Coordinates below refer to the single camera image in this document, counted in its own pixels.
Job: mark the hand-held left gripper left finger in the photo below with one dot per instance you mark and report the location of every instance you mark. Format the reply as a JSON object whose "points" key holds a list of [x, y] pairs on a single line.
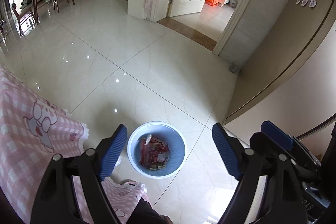
{"points": [[113, 154]]}

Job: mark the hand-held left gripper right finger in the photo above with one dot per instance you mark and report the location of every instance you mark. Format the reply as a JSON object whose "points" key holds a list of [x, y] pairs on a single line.
{"points": [[227, 153]]}

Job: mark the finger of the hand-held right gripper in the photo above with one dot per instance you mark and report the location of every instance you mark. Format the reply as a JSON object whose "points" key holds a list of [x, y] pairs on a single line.
{"points": [[277, 134], [258, 141]]}

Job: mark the white wrapper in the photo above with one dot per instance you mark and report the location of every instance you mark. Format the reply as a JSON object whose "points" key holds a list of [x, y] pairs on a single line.
{"points": [[148, 139]]}

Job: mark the red snack wrapper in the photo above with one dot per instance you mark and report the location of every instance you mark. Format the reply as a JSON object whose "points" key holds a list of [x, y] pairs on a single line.
{"points": [[152, 153]]}

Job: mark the blue waste bin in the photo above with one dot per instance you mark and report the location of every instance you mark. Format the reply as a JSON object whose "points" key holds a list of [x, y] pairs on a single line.
{"points": [[176, 145]]}

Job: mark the person's black trouser leg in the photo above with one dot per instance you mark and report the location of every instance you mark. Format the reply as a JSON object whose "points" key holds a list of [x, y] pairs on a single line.
{"points": [[144, 213]]}

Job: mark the grey floor door stop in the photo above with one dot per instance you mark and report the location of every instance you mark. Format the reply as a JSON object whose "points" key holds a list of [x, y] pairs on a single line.
{"points": [[233, 68]]}

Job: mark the pink checked tablecloth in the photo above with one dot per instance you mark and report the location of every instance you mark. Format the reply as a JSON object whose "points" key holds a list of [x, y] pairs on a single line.
{"points": [[21, 140]]}

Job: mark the bare wooden dining chair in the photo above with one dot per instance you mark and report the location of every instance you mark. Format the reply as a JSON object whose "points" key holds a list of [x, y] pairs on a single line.
{"points": [[23, 18]]}

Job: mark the grey massage chair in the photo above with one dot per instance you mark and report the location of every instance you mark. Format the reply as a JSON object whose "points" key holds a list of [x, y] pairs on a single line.
{"points": [[26, 0]]}

